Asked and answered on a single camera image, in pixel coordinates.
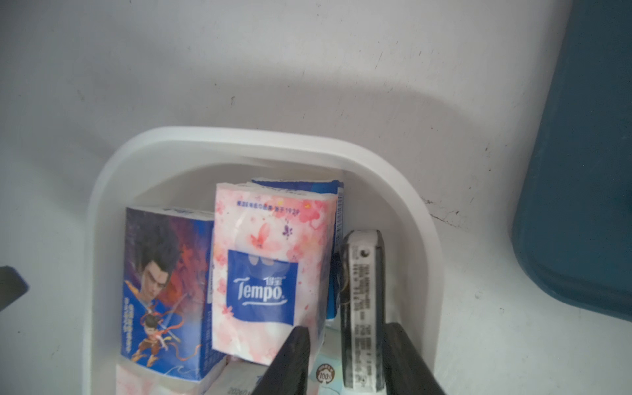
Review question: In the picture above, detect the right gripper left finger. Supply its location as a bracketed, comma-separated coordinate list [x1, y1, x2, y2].
[252, 326, 310, 395]

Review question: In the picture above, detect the black tissue pack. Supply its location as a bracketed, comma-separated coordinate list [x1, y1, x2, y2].
[341, 230, 385, 393]

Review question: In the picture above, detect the pink white tissue pack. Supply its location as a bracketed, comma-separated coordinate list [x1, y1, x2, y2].
[212, 183, 337, 365]

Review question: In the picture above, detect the dark blue Tempo pack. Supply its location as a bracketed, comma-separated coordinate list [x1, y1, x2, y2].
[252, 178, 344, 321]

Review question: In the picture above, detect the light blue tissue pack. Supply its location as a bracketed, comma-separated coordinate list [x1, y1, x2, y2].
[307, 346, 343, 395]

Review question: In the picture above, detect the purple tissue pack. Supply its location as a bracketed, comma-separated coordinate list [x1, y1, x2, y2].
[121, 207, 225, 382]

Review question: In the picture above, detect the teal tray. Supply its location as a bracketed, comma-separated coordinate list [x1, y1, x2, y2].
[511, 1, 631, 320]

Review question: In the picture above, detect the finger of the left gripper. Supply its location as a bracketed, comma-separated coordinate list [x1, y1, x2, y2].
[0, 266, 29, 311]

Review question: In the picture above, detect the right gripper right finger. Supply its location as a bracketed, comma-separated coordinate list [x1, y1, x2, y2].
[383, 323, 445, 395]

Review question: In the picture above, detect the white storage box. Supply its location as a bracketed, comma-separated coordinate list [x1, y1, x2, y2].
[82, 128, 444, 394]

